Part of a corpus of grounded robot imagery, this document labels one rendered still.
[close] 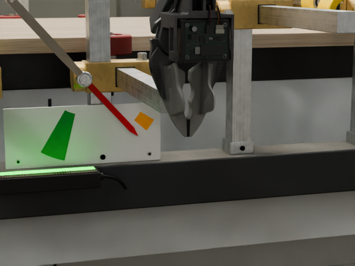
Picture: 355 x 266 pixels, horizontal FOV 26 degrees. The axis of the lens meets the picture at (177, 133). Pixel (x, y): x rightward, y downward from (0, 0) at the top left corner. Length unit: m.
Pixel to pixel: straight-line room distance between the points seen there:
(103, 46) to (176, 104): 0.39
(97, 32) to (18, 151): 0.23
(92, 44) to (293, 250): 0.71
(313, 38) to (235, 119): 0.30
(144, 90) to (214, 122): 0.51
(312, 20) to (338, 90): 0.54
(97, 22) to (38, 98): 0.28
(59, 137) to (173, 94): 0.40
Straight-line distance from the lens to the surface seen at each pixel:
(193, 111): 0.94
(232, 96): 1.35
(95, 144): 1.29
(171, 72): 0.92
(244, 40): 1.34
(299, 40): 1.56
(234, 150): 1.36
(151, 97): 1.05
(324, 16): 1.12
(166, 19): 0.89
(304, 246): 1.73
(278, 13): 1.27
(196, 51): 0.86
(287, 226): 1.46
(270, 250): 1.70
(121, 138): 1.30
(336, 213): 1.50
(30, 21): 1.20
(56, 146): 1.28
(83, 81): 1.25
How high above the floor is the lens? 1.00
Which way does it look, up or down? 11 degrees down
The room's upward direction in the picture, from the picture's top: straight up
